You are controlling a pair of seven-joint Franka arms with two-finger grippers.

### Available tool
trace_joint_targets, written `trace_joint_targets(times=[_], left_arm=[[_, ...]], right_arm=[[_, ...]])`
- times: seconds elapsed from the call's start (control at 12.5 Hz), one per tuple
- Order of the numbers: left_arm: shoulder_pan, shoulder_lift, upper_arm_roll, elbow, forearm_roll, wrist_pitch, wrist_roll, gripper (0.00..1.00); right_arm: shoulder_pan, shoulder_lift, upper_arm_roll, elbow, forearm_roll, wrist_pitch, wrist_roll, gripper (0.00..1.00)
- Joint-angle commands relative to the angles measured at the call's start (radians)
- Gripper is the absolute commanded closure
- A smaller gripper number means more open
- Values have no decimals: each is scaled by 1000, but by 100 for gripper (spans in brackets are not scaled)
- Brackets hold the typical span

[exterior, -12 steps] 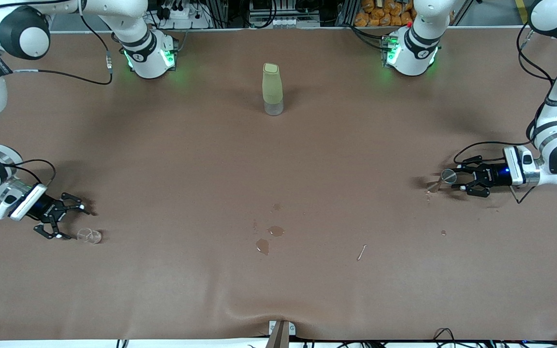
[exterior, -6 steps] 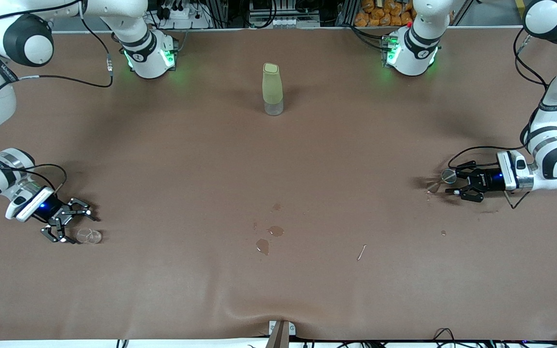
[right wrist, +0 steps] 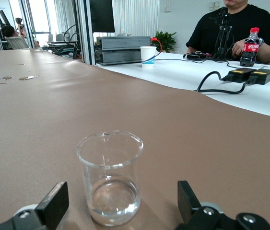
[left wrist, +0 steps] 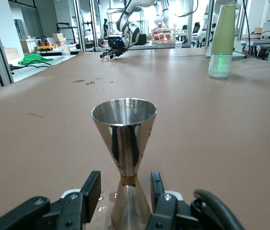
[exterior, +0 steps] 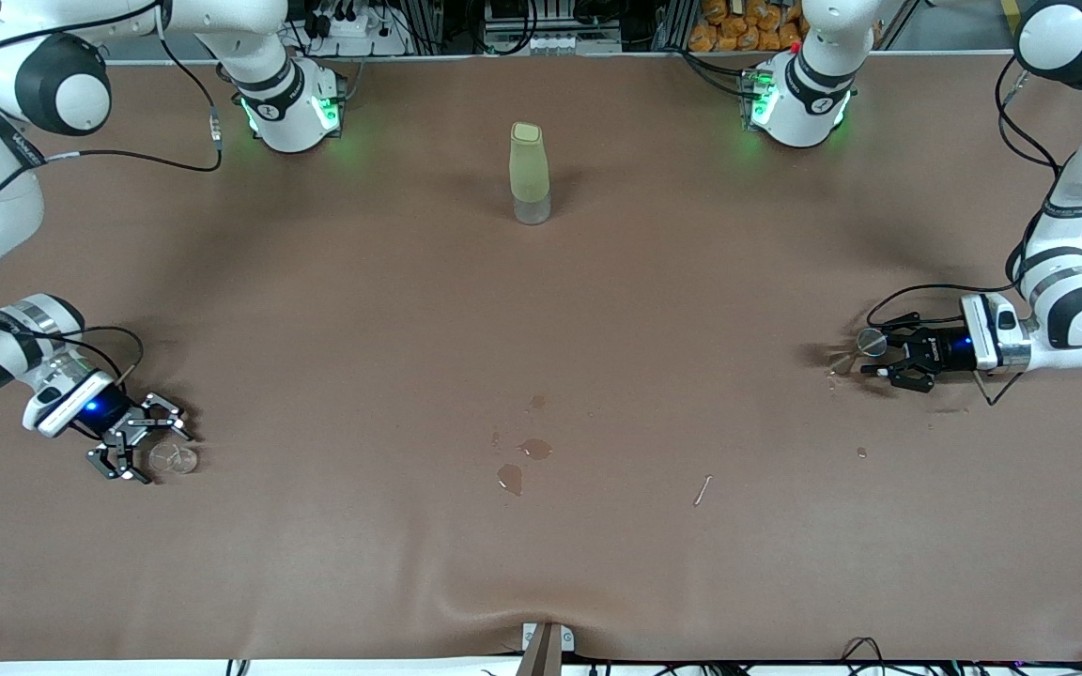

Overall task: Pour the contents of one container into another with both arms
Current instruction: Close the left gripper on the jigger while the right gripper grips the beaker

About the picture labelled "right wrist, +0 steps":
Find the seated dark-haired person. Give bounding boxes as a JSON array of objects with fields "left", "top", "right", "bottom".
[{"left": 1, "top": 25, "right": 22, "bottom": 39}]

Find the aluminium frame post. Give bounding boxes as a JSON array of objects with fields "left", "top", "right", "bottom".
[{"left": 75, "top": 0, "right": 96, "bottom": 66}]

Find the white wall switch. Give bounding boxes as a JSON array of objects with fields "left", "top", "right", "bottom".
[{"left": 208, "top": 1, "right": 222, "bottom": 11}]

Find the clear glass beaker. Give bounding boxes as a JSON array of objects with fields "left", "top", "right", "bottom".
[{"left": 76, "top": 130, "right": 144, "bottom": 227}]

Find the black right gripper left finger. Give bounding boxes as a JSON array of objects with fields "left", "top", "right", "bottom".
[{"left": 0, "top": 181, "right": 70, "bottom": 230}]

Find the tangled black cable bundle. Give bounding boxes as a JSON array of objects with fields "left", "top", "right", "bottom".
[{"left": 49, "top": 23, "right": 82, "bottom": 59}]

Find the black monitor screen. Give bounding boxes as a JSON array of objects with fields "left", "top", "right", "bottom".
[{"left": 89, "top": 0, "right": 116, "bottom": 33}]

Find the cola bottle red cap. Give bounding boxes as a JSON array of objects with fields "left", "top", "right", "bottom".
[{"left": 239, "top": 27, "right": 261, "bottom": 67}]

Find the red clip lead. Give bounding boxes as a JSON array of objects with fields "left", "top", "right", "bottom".
[{"left": 151, "top": 37, "right": 164, "bottom": 54}]

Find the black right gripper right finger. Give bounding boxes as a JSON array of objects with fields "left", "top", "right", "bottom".
[{"left": 176, "top": 181, "right": 270, "bottom": 230}]

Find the black adapter power cable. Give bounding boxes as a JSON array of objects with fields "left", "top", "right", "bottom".
[{"left": 194, "top": 71, "right": 248, "bottom": 95}]

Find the small black flat device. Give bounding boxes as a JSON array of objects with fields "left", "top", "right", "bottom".
[{"left": 183, "top": 51, "right": 212, "bottom": 61}]

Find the white paper cup blue stripe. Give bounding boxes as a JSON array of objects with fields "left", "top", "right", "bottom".
[{"left": 140, "top": 46, "right": 158, "bottom": 69}]

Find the black power adapter yellow label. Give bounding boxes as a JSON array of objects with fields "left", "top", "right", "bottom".
[
  {"left": 225, "top": 68, "right": 257, "bottom": 83},
  {"left": 247, "top": 68, "right": 270, "bottom": 85}
]

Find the green potted plant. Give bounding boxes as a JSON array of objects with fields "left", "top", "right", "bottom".
[{"left": 151, "top": 30, "right": 177, "bottom": 53}]

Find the person in black t-shirt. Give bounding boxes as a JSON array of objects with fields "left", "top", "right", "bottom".
[{"left": 186, "top": 0, "right": 270, "bottom": 64}]

